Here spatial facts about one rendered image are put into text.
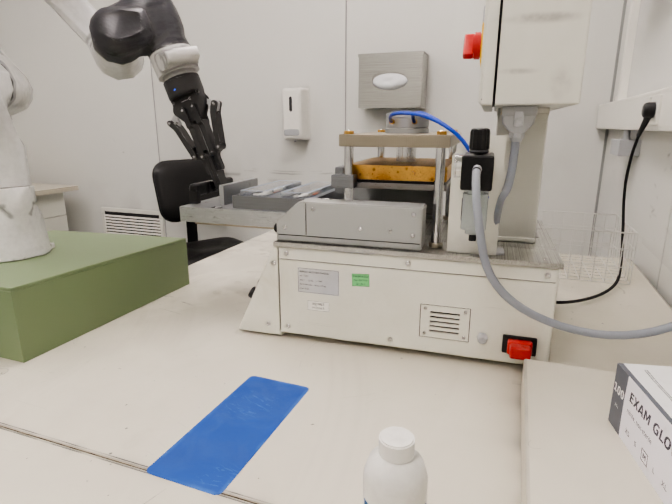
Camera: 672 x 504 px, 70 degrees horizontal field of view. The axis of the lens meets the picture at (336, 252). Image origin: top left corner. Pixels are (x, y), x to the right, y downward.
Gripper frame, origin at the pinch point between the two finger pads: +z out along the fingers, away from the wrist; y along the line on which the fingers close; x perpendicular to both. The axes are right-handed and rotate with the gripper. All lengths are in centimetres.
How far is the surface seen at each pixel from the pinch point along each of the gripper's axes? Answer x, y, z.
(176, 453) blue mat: 51, -11, 34
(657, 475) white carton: 48, -59, 45
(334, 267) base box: 17.6, -24.7, 23.6
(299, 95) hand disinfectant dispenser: -146, 25, -36
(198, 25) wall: -160, 71, -93
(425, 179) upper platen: 11.2, -42.7, 14.9
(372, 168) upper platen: 11.1, -34.8, 10.2
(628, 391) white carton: 40, -60, 41
